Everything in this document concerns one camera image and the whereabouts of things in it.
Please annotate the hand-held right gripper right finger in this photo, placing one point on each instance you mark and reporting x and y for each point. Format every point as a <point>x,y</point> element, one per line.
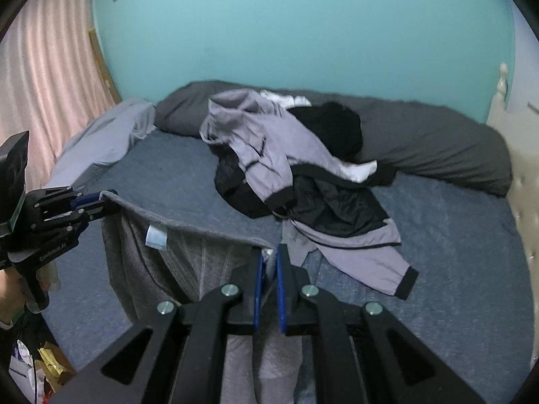
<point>281,294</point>

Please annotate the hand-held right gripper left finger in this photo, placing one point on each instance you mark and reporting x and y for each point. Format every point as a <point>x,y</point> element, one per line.
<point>258,290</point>

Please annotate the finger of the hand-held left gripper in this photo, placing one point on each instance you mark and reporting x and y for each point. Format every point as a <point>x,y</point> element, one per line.
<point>101,210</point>
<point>86,200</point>

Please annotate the grey knit sweater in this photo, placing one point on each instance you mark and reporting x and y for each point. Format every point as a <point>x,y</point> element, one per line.
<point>185,252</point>

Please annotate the person's left hand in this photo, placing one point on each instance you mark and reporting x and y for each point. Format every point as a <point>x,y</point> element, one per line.
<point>10,298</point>

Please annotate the light grey crumpled sheet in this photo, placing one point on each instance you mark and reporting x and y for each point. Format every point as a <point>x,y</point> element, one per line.
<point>105,139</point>

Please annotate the pink curtain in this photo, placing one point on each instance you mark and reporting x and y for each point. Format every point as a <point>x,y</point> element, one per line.
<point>46,75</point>

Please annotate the grey and black jacket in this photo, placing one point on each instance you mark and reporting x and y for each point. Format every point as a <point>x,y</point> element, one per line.
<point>261,151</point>

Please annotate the black fleece garment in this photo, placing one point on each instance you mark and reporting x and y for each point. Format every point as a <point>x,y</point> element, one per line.
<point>332,128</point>

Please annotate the blue patterned bed cover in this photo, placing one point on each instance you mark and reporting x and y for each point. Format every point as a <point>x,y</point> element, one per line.
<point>454,244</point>

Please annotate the white cloth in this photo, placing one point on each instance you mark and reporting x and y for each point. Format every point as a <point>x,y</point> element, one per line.
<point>286,99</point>

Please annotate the dark grey long pillow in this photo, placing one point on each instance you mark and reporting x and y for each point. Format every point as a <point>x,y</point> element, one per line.
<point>429,143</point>

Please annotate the cream tufted headboard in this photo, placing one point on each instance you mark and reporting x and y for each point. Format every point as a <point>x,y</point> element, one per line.
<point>522,168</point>

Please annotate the wooden window frame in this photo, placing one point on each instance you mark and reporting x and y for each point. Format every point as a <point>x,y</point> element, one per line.
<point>103,65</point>

